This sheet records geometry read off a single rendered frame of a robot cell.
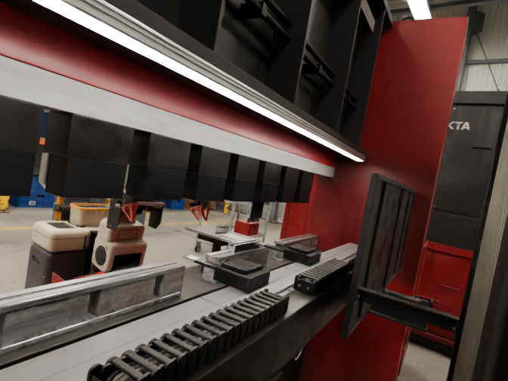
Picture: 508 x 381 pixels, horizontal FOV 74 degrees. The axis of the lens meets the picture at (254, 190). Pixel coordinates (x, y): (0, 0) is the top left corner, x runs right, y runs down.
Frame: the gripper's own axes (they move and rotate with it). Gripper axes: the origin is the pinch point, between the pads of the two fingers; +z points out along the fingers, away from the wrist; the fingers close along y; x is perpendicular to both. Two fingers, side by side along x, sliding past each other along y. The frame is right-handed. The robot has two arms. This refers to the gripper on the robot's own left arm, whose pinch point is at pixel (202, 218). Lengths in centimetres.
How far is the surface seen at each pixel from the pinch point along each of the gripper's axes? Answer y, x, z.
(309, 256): -18, -66, 31
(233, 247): -29, -41, 21
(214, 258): -41, -41, 24
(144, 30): -101, -90, -8
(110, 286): -84, -46, 28
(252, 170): -30, -57, -4
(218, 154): -52, -61, -6
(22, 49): -110, -70, -12
